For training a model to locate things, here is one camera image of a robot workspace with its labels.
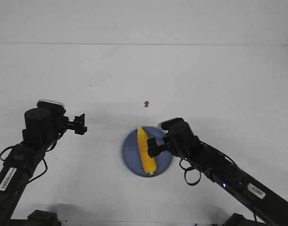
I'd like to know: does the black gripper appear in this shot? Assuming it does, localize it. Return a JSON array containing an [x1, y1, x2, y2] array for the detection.
[[55, 113, 87, 135], [147, 134, 176, 158]]

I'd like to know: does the yellow corn cob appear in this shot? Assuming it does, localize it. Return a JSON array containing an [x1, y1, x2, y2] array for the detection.
[[137, 126, 157, 175]]

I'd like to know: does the blue round plate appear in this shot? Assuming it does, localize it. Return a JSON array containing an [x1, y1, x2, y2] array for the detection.
[[121, 129, 173, 178]]

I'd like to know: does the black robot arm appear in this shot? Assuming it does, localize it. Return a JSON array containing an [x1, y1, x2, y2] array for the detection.
[[147, 118, 288, 226], [0, 108, 87, 226]]

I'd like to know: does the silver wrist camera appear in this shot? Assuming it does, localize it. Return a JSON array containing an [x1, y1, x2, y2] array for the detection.
[[36, 99, 65, 113], [157, 117, 184, 130]]

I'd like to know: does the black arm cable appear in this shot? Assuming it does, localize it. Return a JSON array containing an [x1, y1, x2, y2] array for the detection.
[[0, 131, 64, 189], [179, 141, 239, 186]]

